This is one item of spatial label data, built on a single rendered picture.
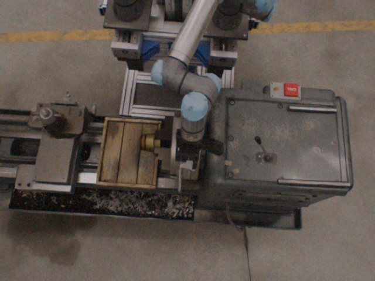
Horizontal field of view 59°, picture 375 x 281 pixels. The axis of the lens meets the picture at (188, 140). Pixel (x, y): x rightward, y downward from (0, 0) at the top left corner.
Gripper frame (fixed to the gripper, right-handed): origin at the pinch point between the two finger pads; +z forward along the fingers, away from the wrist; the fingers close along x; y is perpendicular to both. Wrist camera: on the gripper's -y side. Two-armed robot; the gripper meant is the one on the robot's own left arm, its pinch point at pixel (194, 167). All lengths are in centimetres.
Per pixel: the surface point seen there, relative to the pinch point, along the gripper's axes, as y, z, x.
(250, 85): -22.6, -4.0, -41.6
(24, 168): 83, 41, -19
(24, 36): 152, 82, -178
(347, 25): -138, 70, -212
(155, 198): 19, 74, -24
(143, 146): 22.7, 18.7, -21.8
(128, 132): 35, 35, -42
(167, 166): 11.3, 20.4, -12.8
